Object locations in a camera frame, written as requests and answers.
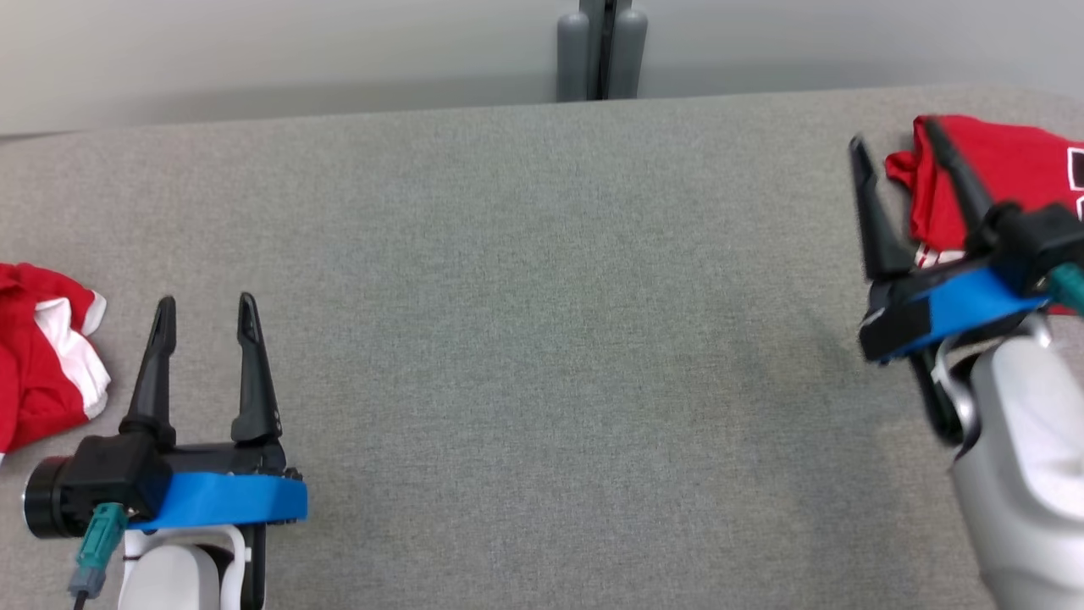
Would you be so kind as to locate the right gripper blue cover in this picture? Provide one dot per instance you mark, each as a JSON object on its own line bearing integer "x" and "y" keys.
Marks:
{"x": 957, "y": 309}

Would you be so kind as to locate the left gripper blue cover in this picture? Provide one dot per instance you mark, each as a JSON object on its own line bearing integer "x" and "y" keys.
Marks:
{"x": 229, "y": 500}

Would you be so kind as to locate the red jersey with letters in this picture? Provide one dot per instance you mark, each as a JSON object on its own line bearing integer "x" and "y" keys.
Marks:
{"x": 1025, "y": 169}

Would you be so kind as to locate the red shirt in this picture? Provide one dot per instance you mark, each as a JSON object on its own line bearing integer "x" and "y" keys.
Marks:
{"x": 34, "y": 373}

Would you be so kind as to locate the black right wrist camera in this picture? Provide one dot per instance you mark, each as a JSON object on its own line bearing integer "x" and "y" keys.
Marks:
{"x": 1037, "y": 237}

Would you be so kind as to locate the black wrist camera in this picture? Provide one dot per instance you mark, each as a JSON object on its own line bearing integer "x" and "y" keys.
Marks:
{"x": 93, "y": 479}
{"x": 1037, "y": 237}

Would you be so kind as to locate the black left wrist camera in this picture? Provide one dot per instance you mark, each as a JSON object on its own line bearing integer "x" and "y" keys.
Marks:
{"x": 93, "y": 479}

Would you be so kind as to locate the grey partition post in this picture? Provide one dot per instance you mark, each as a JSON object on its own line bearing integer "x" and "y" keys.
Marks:
{"x": 601, "y": 51}

